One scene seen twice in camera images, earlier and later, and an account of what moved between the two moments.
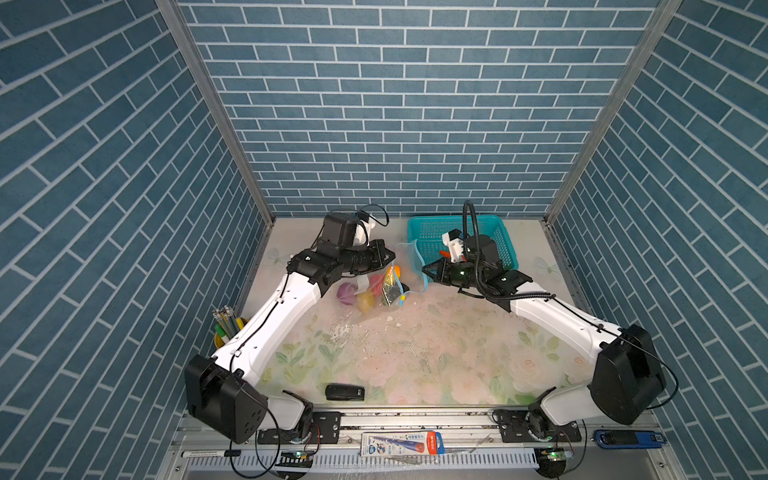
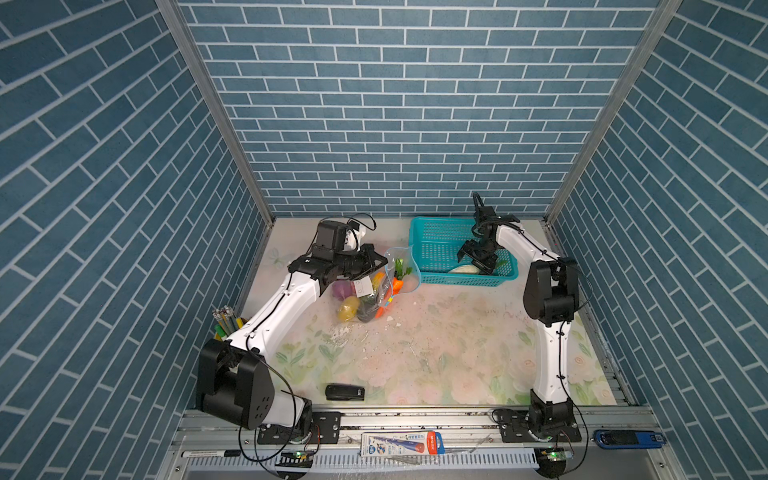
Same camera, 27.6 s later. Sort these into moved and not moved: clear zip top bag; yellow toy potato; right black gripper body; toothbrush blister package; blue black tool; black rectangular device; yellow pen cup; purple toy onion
Moved: clear zip top bag; yellow toy potato; right black gripper body
Not moved: black rectangular device; yellow pen cup; purple toy onion; blue black tool; toothbrush blister package
